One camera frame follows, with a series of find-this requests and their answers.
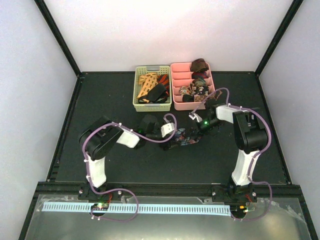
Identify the navy floral tie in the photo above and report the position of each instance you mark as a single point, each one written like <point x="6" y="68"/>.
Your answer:
<point x="184" y="137"/>

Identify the green floral rolled tie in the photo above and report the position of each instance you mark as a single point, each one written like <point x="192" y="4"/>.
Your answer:
<point x="199" y="82"/>

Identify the dark floral rolled tie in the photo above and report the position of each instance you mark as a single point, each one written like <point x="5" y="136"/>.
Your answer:
<point x="201" y="90"/>

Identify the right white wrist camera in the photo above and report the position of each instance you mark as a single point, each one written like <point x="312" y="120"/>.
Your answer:
<point x="195" y="117"/>

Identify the left controller board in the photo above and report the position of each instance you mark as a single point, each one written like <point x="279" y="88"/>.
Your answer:
<point x="100" y="206"/>

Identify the brown dotted rolled tie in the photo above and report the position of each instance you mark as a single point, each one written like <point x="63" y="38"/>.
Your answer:
<point x="199" y="96"/>

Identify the orange patterned tie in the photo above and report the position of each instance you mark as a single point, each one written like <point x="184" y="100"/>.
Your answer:
<point x="147" y="81"/>

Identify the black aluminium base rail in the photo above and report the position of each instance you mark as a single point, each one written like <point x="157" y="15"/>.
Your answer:
<point x="217" y="192"/>

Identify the pink divided organizer tray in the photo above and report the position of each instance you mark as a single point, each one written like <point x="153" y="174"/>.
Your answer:
<point x="182" y="76"/>

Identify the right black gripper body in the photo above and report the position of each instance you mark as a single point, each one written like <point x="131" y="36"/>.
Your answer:
<point x="203" y="129"/>

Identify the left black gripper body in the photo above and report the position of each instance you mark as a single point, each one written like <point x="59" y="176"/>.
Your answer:
<point x="163" y="145"/>

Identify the controller board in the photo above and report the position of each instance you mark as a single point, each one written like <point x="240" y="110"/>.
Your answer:
<point x="100" y="206"/>
<point x="241" y="208"/>

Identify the light blue slotted cable duct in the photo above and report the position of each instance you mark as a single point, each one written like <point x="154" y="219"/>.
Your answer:
<point x="141" y="208"/>

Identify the red black striped tie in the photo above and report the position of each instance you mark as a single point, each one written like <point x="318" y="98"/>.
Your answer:
<point x="164" y="79"/>

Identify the right controller board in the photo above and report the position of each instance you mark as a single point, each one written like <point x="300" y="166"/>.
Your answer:
<point x="241" y="208"/>

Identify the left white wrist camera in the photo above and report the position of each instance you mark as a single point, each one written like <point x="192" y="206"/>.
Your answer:
<point x="167" y="130"/>

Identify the tan paisley rolled tie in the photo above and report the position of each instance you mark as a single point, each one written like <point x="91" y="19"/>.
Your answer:
<point x="185" y="90"/>

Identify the red blue rolled tie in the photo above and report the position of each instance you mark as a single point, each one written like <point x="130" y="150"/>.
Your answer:
<point x="197" y="75"/>

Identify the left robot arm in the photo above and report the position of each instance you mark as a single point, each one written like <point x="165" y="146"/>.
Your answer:
<point x="99" y="138"/>

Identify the green plastic basket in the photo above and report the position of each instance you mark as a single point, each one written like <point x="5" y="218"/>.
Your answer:
<point x="159" y="69"/>

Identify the black rolled tie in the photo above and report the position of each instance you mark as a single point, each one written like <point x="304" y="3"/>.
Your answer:
<point x="187" y="98"/>

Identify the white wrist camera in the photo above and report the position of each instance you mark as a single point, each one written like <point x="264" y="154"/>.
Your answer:
<point x="195" y="117"/>
<point x="167" y="130"/>

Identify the black frame post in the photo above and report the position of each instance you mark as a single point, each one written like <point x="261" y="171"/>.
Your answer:
<point x="44" y="10"/>
<point x="281" y="30"/>

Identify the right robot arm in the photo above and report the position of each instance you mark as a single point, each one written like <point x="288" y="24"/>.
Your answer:
<point x="252" y="137"/>

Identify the left black frame post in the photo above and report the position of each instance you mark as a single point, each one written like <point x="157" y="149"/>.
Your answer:
<point x="44" y="10"/>

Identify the clear acrylic sheet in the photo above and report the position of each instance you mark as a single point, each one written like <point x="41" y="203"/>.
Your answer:
<point x="277" y="219"/>

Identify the right black frame post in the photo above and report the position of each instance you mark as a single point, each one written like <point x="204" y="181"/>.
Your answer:
<point x="281" y="30"/>

